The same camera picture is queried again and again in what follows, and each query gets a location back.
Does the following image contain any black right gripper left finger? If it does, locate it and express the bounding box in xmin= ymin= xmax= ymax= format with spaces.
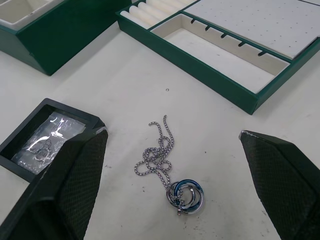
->
xmin=0 ymin=126 xmax=110 ymax=240

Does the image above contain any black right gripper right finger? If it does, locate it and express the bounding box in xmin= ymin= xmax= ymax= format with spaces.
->
xmin=239 ymin=129 xmax=320 ymax=240

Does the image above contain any black framed display case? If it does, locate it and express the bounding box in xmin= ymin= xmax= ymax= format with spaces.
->
xmin=0 ymin=97 xmax=106 ymax=183

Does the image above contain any green jewelry tray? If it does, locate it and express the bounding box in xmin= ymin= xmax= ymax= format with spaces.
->
xmin=115 ymin=0 xmax=320 ymax=116

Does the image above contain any green jewelry box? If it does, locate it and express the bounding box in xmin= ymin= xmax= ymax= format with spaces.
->
xmin=0 ymin=0 xmax=133 ymax=77

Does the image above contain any silver chain with blue rings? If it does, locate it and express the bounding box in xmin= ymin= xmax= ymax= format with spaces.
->
xmin=133 ymin=114 xmax=205 ymax=216

